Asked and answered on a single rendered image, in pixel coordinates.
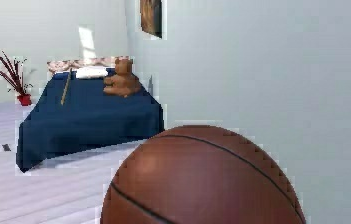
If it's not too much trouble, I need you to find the brown teddy bear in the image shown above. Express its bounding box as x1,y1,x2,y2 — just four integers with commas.
102,57,143,98

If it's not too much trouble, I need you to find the brown basketball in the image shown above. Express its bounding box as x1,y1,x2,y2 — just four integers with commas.
100,124,307,224

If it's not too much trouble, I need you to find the white pillow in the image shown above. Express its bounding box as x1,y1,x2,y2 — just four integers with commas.
75,66,109,80

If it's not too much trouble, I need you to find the bed with blue cover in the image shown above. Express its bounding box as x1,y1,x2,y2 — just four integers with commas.
15,55,165,174

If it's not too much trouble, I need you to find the wooden baseball bat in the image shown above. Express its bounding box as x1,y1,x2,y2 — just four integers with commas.
60,68,73,106

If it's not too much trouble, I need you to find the red plant in red pot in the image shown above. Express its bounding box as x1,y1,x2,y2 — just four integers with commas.
0,50,34,107

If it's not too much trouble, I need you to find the brown framed wall picture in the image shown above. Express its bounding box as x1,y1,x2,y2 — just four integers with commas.
139,0,164,39

